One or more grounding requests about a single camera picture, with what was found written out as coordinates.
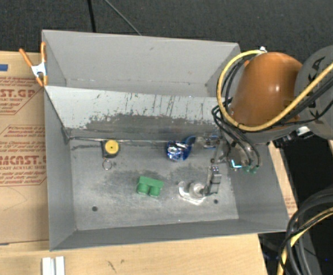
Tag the yellow and black tape measure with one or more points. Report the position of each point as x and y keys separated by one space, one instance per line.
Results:
x=111 y=147

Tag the black cylinder on white bracket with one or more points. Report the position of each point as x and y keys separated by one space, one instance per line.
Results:
x=303 y=131

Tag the green toy block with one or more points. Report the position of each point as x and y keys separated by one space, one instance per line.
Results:
x=149 y=185

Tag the brown cardboard board red print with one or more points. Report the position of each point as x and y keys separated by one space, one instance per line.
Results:
x=17 y=142

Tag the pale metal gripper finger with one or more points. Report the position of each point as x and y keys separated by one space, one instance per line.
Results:
x=214 y=182
x=212 y=142

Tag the grey metal bin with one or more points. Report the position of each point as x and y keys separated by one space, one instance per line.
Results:
x=143 y=116

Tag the blue shiny foil packet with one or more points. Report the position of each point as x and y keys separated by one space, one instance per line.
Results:
x=178 y=150

